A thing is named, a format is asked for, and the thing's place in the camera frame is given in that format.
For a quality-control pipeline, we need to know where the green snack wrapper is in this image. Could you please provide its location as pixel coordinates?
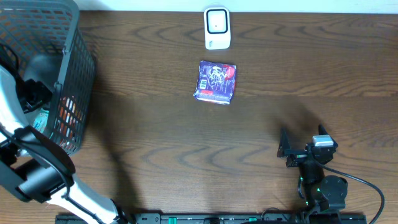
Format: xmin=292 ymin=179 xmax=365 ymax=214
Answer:
xmin=32 ymin=108 xmax=49 ymax=133

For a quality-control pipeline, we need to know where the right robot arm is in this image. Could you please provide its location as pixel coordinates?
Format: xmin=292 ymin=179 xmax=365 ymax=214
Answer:
xmin=277 ymin=125 xmax=348 ymax=222

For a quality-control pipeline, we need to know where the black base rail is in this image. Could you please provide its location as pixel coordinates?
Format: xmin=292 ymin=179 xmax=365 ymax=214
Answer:
xmin=55 ymin=212 xmax=368 ymax=224

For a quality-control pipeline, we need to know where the grey plastic mesh basket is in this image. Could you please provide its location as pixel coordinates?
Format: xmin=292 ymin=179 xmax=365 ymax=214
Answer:
xmin=1 ymin=0 xmax=95 ymax=155

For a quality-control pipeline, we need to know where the purple snack package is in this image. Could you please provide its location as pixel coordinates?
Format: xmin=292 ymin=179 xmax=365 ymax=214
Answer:
xmin=193 ymin=60 xmax=237 ymax=105

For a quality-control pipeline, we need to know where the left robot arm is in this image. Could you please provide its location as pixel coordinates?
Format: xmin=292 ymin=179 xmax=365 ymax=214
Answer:
xmin=1 ymin=44 xmax=130 ymax=223

